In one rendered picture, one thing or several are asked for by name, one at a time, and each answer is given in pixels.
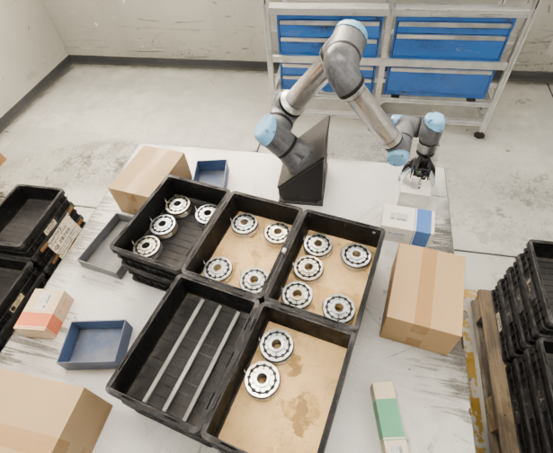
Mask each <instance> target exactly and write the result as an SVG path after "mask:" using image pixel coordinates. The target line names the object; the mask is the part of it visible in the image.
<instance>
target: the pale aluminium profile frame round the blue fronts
mask: <svg viewBox="0 0 553 453"><path fill-rule="evenodd" d="M386 3H389V4H388V16H384V19H383V25H382V32H381V38H380V44H379V55H378V57H377V58H364V57H361V62H360V64H359V66H377V68H376V75H375V81H374V87H373V88H374V91H373V97H374V98H375V99H376V101H377V102H378V103H379V105H381V104H382V103H385V102H397V103H414V104H431V105H449V106H466V107H477V110H478V114H479V119H466V118H451V117H445V119H446V122H445V124H451V125H465V126H479V128H478V132H475V133H474V137H475V138H484V137H485V134H484V133H482V132H485V130H486V127H487V125H488V122H489V121H490V119H491V116H492V114H493V112H494V110H495V106H496V105H497V103H498V100H499V98H500V96H501V94H502V91H503V89H504V86H505V84H506V82H507V80H508V77H509V75H510V74H511V72H512V69H513V66H514V64H515V61H516V59H517V58H518V56H519V53H520V51H521V49H522V45H523V43H524V41H525V39H526V37H527V35H528V33H529V30H530V28H531V26H532V23H533V21H534V19H535V16H536V14H537V12H538V10H539V8H540V5H541V3H542V0H532V3H531V7H530V9H531V12H530V14H529V17H528V18H525V20H524V22H523V24H522V27H521V30H520V31H512V33H511V35H510V37H517V39H516V41H515V43H514V45H513V49H512V51H511V54H510V56H509V58H508V60H507V62H503V61H476V60H447V59H419V58H390V57H389V56H390V53H388V45H389V40H390V34H394V29H392V22H393V17H394V12H395V6H396V0H386ZM262 6H263V25H264V36H265V46H266V56H267V66H268V76H269V86H270V96H271V106H272V103H273V100H274V99H275V97H276V96H277V95H278V94H279V93H281V92H283V91H286V90H284V89H281V86H280V88H279V90H278V87H279V84H280V81H281V73H280V68H279V70H278V72H277V74H274V66H273V62H282V63H309V64H313V63H314V62H315V61H316V60H317V59H318V58H319V57H320V56H309V55H278V54H272V31H278V30H277V27H271V20H270V15H269V14H268V7H269V0H262ZM264 7H265V8H266V15H265V11H264ZM391 8H392V13H391V16H390V10H391ZM534 10H535V13H534V15H533V16H532V13H533V11H534ZM531 16H532V18H531ZM385 67H433V68H458V69H484V70H503V73H502V74H501V77H500V79H499V81H498V84H495V83H491V84H490V86H489V88H488V90H487V93H486V98H487V100H483V99H475V98H467V99H456V98H438V97H420V96H401V95H399V94H391V95H383V94H381V88H382V83H385V82H386V78H383V77H386V76H387V71H385ZM493 88H495V91H494V89H493ZM312 99H329V100H341V99H340V98H339V97H338V96H337V94H336V93H329V92H318V93H317V94H316V95H315V96H314V97H313V98H312ZM486 108H487V109H486ZM301 115H302V116H318V117H326V116H328V115H329V116H330V117H332V118H347V119H359V116H358V115H357V114H356V113H355V111H326V110H310V109H305V110H304V112H303V113H302V114H301Z"/></svg>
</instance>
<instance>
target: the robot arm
mask: <svg viewBox="0 0 553 453"><path fill-rule="evenodd" d="M367 39H368V33H367V31H366V29H365V27H364V26H363V25H362V24H361V23H360V22H358V21H355V20H348V19H346V20H343V21H341V22H339V23H338V24H337V25H336V26H335V28H334V33H333V34H332V36H331V37H330V38H329V39H328V40H327V42H326V43H325V44H324V45H323V46H322V48H321V49H320V57H319V58H318V59H317V60H316V61H315V62H314V63H313V65H312V66H311V67H310V68H309V69H308V70H307V72H306V73H305V74H304V75H303V76H302V77H301V78H300V79H299V80H298V81H297V83H295V84H294V85H293V87H292V88H291V89H290V90H286V91H283V92H281V93H279V94H278V95H277V96H276V97H275V99H274V100H273V103H272V107H271V108H270V111H269V113H268V114H266V115H264V116H263V117H262V118H261V120H260V122H259V123H258V124H257V126H256V129H255V132H254V136H255V138H256V140H257V141H258V142H260V144H261V145H262V146H264V147H266V148H267V149H268V150H269V151H270V152H272V153H273V154H274V155H276V156H277V157H278V158H279V159H280V160H281V162H282V163H283V165H284V166H285V168H286V170H287V171H288V172H289V173H291V174H294V173H298V172H299V171H301V170H302V169H303V168H304V167H305V166H306V165H307V164H308V162H309V161H310V159H311V158H312V156H313V154H314V151H315V148H314V146H313V145H312V144H310V143H309V142H307V141H305V140H303V139H300V138H297V137H296V136H295V135H294V134H293V133H292V132H291V130H292V127H293V125H294V122H295V121H296V119H297V118H298V117H299V116H300V115H301V114H302V113H303V112H304V110H305V105H306V104H307V103H308V102H309V101H310V100H311V99H312V98H313V97H314V96H315V95H316V94H317V93H318V92H319V91H320V90H321V89H322V88H323V87H324V86H325V85H326V84H327V83H328V82H329V84H330V85H331V87H332V88H333V90H334V92H335V93H336V94H337V96H338V97H339V98H340V99H341V100H343V101H344V100H346V101H347V102H348V104H349V105H350V106H351V107H352V109H353V110H354V111H355V113H356V114H357V115H358V116H359V118H360V119H361V120H362V122H363V123H364V124H365V125H366V127H367V128H368V129H369V130H370V132H371V133H372V134H373V135H374V137H375V138H376V139H377V140H378V142H379V143H380V144H381V145H382V146H383V147H384V148H385V150H386V151H387V152H388V154H387V161H388V163H389V164H391V165H393V166H402V165H403V166H404V167H403V169H402V171H401V172H400V174H399V176H398V181H400V180H401V181H403V180H404V179H405V178H406V175H407V174H409V173H410V178H411V175H412V173H413V176H416V177H418V178H420V177H421V180H425V178H427V181H428V178H429V180H430V181H431V185H432V186H433V185H434V184H435V166H434V164H433V162H432V161H431V158H430V157H433V156H434V154H435V152H436V149H437V147H439V146H440V144H439V142H440V139H441V136H442V132H443V130H444V125H445V122H446V119H445V117H444V115H442V114H441V113H439V112H436V111H434V112H429V113H427V114H426V115H425V117H424V118H420V117H414V116H406V115H404V114H403V115H400V114H394V115H392V117H391V119H390V118H389V117H388V115H387V114H386V113H385V112H384V111H383V109H382V108H381V106H380V105H379V103H378V102H377V101H376V99H375V98H374V97H373V95H372V94H371V93H370V91H369V90H368V88H367V87H366V86H365V84H364V82H365V79H364V77H363V76H362V75H361V72H360V67H359V64H360V62H361V57H362V54H363V51H364V49H365V48H366V46H367ZM413 138H419V139H418V143H417V146H416V153H417V154H418V155H419V156H416V157H415V158H413V159H412V160H410V161H408V162H407V160H408V157H409V156H410V149H411V145H412V140H413ZM413 169H414V172H413Z"/></svg>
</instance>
